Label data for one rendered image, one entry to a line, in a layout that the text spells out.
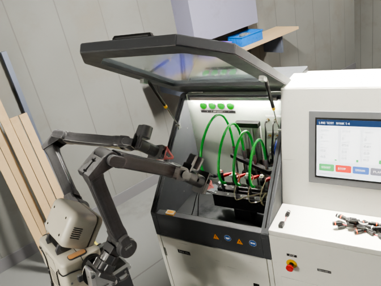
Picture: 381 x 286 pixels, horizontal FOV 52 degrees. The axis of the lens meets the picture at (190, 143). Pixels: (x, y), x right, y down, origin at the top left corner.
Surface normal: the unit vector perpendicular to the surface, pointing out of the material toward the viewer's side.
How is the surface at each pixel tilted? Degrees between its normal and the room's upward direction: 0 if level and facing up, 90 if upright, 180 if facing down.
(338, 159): 76
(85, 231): 90
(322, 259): 90
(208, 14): 90
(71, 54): 90
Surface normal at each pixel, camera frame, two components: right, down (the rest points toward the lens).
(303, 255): -0.48, 0.46
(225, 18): 0.62, 0.22
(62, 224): -0.69, -0.30
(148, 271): -0.19, -0.89
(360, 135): -0.51, 0.23
